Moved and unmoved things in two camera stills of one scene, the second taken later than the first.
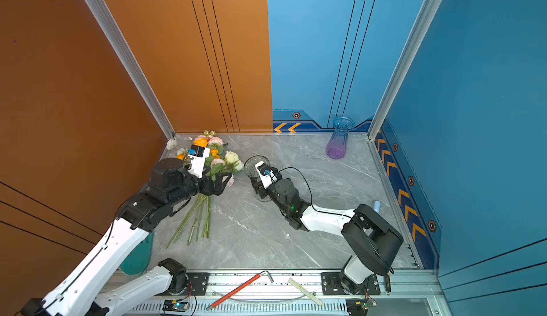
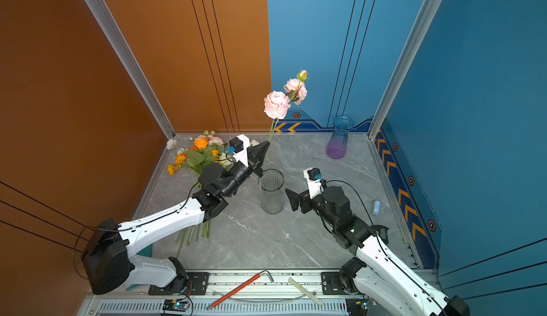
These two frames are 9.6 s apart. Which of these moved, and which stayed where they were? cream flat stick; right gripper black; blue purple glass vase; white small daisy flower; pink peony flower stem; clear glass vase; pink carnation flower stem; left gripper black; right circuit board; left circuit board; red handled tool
Moved: left gripper black; pink carnation flower stem; clear glass vase; right gripper black
Stayed: cream flat stick; pink peony flower stem; left circuit board; red handled tool; right circuit board; white small daisy flower; blue purple glass vase
